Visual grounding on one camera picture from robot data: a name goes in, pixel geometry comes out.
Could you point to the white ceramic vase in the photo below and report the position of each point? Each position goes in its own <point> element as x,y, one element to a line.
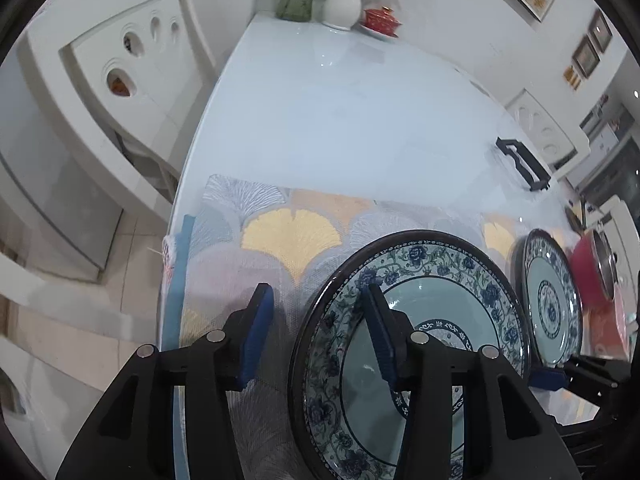
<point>342,7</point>

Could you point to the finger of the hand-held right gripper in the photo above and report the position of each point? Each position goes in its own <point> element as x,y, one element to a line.
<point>547,379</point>

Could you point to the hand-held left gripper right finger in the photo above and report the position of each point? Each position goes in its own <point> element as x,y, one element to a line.
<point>380,332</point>

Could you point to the white dining chair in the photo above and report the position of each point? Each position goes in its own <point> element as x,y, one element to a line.
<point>540,125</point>
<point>50,305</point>
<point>620,225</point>
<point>90,110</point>

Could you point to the blue floral ceramic plate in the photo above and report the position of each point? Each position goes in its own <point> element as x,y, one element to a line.
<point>550,300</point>
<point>440,280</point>

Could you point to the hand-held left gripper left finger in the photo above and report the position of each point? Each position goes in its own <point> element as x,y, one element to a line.
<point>257,330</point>

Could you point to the red steel-lined bowl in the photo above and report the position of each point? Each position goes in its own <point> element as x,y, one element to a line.
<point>585,270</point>

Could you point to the red tea saucer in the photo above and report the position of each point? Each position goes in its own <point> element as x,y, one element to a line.
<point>375,32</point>

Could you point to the orange wall tassels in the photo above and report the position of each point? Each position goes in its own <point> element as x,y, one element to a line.
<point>572,79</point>

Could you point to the fan pattern table mat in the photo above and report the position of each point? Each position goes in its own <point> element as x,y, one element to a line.
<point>280,240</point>

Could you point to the red lidded tea cup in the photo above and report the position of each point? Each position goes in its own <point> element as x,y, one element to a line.
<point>381,19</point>

